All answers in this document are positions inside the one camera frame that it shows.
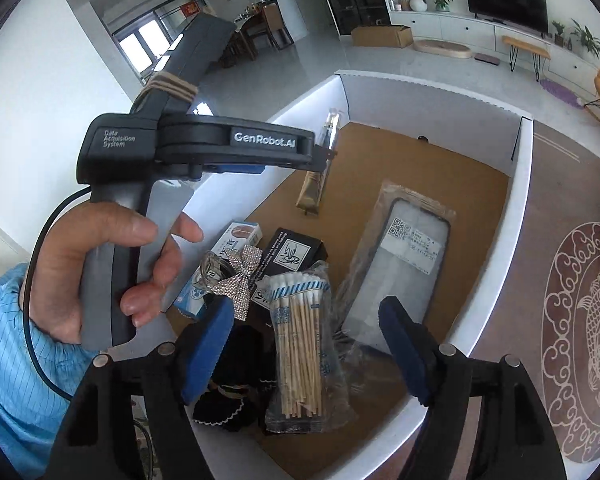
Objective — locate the small black box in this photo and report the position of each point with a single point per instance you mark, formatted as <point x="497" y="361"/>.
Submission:
<point x="292" y="255"/>
<point x="262" y="297"/>

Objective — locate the silver rhinestone bow clip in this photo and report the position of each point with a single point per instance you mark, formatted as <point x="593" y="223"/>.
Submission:
<point x="235" y="285"/>

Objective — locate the phone case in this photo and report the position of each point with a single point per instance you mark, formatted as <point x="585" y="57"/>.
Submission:
<point x="405" y="270"/>

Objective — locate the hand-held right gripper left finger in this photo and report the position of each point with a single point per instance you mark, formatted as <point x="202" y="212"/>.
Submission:
<point x="207" y="350"/>

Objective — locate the red door sign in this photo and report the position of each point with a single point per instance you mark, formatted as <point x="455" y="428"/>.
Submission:
<point x="191" y="8"/>

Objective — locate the gold tube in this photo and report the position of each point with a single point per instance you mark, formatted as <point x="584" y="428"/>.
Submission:
<point x="312" y="185"/>

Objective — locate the large green potted plant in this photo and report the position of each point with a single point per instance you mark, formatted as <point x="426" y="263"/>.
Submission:
<point x="587" y="40"/>

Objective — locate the brown cardboard box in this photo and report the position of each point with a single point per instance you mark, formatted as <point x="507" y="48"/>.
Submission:
<point x="380" y="36"/>

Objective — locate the small clear glass container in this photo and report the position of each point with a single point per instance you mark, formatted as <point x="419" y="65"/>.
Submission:
<point x="212" y="272"/>

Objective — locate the cotton swab pack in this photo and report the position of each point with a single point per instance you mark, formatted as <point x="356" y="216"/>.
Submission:
<point x="300" y="355"/>

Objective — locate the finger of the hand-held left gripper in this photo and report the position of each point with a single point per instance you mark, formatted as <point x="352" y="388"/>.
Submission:
<point x="237" y="167"/>
<point x="320" y="152"/>

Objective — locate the tan rubber band bundle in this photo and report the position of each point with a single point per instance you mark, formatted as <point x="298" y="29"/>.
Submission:
<point x="170" y="87"/>

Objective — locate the white television console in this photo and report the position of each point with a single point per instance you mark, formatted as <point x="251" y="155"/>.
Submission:
<point x="455" y="25"/>

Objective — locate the black television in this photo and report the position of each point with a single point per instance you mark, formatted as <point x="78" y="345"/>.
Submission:
<point x="505" y="2"/>

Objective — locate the wooden dining table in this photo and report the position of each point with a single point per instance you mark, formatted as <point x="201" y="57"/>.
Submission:
<point x="250" y="22"/>

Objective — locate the beige oval scratcher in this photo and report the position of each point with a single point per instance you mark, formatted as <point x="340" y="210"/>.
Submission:
<point x="442" y="49"/>

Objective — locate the dark flat floor pad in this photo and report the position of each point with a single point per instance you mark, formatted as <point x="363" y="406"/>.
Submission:
<point x="487" y="58"/>

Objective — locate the person's left forearm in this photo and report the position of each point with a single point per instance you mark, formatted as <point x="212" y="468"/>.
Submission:
<point x="15" y="385"/>

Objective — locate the wooden bench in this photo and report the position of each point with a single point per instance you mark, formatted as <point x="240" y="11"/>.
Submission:
<point x="525" y="45"/>

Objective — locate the round white vase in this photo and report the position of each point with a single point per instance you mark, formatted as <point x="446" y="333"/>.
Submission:
<point x="418" y="5"/>

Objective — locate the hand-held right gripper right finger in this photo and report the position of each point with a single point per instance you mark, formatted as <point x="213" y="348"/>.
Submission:
<point x="405" y="350"/>

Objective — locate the person's left hand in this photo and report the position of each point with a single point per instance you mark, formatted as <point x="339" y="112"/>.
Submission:
<point x="60" y="270"/>

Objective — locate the white cardboard box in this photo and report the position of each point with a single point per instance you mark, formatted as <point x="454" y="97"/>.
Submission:
<point x="517" y="240"/>

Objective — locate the small green potted plant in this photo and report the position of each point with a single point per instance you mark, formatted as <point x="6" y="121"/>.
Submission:
<point x="558" y="32"/>

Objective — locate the purple floor mat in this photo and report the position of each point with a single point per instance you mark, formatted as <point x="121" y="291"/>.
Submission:
<point x="562" y="92"/>

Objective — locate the brown dining chair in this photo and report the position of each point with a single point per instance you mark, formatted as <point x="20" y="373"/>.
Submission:
<point x="279" y="27"/>

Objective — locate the blue and white box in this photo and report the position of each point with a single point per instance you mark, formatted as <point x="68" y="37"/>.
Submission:
<point x="240" y="232"/>

